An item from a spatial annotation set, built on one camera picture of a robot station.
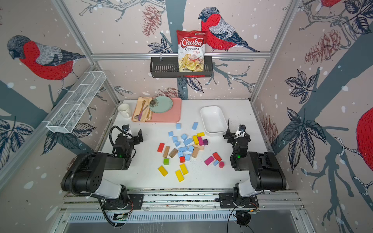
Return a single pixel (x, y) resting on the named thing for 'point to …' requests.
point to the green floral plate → (164, 105)
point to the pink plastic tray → (174, 115)
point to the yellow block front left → (162, 171)
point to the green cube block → (166, 161)
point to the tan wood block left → (166, 151)
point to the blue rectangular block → (194, 125)
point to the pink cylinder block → (221, 164)
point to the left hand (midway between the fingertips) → (135, 127)
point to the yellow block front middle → (179, 175)
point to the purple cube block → (205, 142)
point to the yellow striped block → (195, 140)
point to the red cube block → (182, 159)
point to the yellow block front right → (184, 169)
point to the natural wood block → (195, 152)
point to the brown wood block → (173, 153)
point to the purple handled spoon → (141, 111)
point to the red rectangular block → (161, 147)
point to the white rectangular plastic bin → (214, 120)
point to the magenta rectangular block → (209, 160)
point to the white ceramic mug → (124, 109)
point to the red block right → (216, 156)
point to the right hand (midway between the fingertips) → (235, 127)
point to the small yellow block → (201, 134)
